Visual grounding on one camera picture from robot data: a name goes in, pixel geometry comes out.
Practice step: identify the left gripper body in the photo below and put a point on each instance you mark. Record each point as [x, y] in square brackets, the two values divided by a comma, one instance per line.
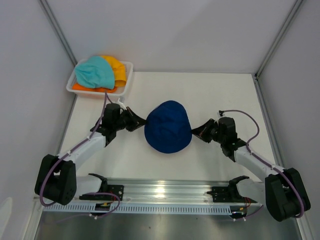
[125, 120]

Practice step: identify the white plastic basket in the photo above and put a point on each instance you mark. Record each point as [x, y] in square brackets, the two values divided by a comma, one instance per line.
[120, 91]

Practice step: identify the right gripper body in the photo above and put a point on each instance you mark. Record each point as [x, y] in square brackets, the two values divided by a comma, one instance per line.
[215, 134]

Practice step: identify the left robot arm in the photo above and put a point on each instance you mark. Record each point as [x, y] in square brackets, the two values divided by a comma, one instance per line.
[65, 164]

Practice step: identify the right corner frame profile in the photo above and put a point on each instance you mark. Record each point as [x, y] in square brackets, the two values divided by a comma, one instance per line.
[284, 28]

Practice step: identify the corner frame profile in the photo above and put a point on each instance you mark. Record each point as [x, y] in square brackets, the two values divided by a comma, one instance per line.
[284, 28]
[57, 29]

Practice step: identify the teal hat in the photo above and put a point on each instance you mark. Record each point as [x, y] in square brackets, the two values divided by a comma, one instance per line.
[94, 73]

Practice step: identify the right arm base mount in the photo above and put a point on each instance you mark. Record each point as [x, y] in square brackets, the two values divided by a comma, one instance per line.
[225, 194]

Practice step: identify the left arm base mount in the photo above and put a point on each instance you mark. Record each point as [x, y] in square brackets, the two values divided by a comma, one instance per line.
[109, 193]

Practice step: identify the orange hat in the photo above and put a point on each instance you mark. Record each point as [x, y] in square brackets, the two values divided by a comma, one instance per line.
[79, 87]

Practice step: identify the aluminium mounting rail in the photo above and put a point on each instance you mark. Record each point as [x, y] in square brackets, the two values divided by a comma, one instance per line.
[134, 189]

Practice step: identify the left corner frame profile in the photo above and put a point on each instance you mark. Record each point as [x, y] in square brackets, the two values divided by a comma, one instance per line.
[57, 29]

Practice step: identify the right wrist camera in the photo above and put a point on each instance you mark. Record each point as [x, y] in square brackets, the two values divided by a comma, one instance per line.
[221, 113]

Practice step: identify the white slotted cable duct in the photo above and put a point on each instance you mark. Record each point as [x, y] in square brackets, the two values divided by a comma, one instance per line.
[144, 208]

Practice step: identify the blue hat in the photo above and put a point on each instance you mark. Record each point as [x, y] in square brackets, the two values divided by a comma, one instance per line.
[168, 129]

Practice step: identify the yellow hat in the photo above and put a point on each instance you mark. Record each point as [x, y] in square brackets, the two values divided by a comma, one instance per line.
[119, 70]

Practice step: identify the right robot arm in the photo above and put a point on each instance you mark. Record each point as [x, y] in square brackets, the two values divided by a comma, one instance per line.
[280, 190]

